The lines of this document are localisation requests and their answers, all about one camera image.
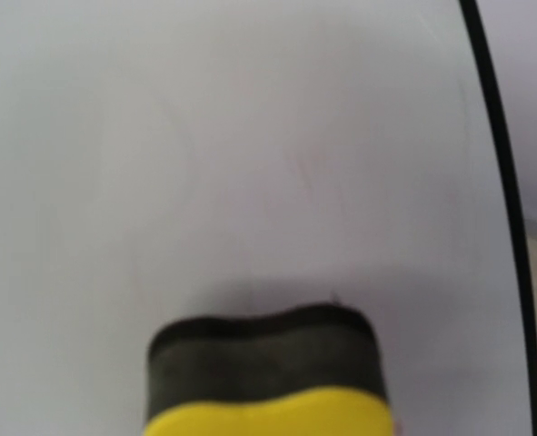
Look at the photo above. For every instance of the white whiteboard black frame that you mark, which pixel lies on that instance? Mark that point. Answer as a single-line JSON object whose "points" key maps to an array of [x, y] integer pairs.
{"points": [[165, 159]]}

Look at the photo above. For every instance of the yellow black whiteboard eraser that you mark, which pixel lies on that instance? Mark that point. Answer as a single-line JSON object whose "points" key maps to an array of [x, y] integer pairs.
{"points": [[311, 370]]}

